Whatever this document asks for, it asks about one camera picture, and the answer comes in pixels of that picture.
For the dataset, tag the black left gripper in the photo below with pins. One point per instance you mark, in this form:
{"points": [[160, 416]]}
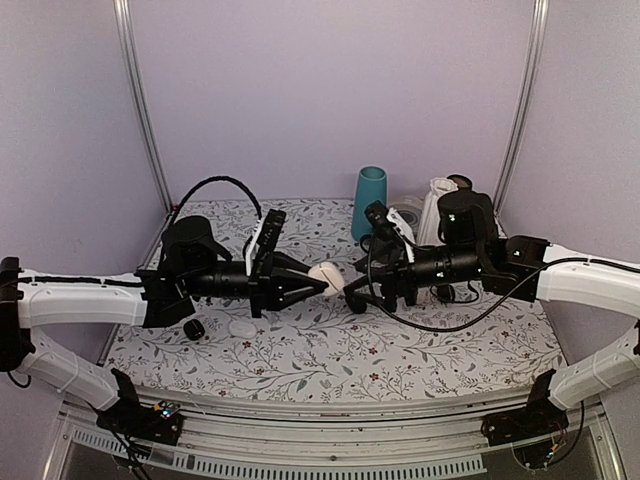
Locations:
{"points": [[263, 292]]}

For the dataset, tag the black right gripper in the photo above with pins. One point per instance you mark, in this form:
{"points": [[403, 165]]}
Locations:
{"points": [[349, 289]]}

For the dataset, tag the black earbuds charging case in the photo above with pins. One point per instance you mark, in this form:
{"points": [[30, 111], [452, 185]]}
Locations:
{"points": [[356, 304]]}

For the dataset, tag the white earbuds case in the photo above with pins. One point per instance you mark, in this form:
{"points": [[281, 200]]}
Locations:
{"points": [[242, 329], [330, 274]]}

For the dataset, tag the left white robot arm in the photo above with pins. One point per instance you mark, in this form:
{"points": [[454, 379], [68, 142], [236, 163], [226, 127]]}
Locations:
{"points": [[30, 300]]}

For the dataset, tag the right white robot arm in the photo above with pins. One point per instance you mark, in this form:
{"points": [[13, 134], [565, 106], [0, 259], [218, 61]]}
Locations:
{"points": [[573, 277]]}

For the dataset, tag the white closed earbuds case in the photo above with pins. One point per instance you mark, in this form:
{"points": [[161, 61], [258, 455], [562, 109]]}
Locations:
{"points": [[242, 329]]}

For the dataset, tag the small black case right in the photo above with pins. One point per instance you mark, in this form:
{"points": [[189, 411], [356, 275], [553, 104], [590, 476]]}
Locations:
{"points": [[446, 293]]}

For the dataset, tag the small black closed case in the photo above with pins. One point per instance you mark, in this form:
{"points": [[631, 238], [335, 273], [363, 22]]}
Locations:
{"points": [[194, 330]]}

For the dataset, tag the white ribbed vase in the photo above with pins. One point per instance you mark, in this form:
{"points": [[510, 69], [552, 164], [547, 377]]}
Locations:
{"points": [[427, 233]]}

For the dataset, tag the clear glass dish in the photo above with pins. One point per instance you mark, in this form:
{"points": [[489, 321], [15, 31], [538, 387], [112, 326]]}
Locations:
{"points": [[410, 209]]}

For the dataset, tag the floral patterned table mat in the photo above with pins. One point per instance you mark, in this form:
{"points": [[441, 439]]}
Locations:
{"points": [[319, 351]]}

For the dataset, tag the teal tall vase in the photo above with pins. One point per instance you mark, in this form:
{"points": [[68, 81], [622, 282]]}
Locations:
{"points": [[371, 187]]}

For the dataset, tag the black cylinder vase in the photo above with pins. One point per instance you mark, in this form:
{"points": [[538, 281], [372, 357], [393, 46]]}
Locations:
{"points": [[462, 182]]}

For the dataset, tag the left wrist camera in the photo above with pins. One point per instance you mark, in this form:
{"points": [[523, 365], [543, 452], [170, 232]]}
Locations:
{"points": [[263, 240]]}

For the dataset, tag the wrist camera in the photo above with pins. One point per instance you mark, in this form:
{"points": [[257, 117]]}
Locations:
{"points": [[263, 240], [390, 226]]}

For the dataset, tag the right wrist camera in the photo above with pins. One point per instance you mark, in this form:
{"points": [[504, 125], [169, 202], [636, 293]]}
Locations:
{"points": [[390, 226]]}

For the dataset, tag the front aluminium rail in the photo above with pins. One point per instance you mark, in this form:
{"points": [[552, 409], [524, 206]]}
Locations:
{"points": [[231, 438]]}

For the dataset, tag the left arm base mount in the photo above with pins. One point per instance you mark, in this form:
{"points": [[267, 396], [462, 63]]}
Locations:
{"points": [[161, 423]]}

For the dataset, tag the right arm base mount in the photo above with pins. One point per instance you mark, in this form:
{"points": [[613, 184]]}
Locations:
{"points": [[539, 416]]}

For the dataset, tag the right aluminium frame post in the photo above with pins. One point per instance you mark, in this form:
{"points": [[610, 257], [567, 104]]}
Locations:
{"points": [[533, 56]]}

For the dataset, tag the aluminium frame post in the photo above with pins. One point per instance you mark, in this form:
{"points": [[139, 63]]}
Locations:
{"points": [[533, 56], [124, 25]]}

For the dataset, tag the left aluminium frame post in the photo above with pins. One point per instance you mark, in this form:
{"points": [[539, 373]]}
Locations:
{"points": [[124, 25]]}

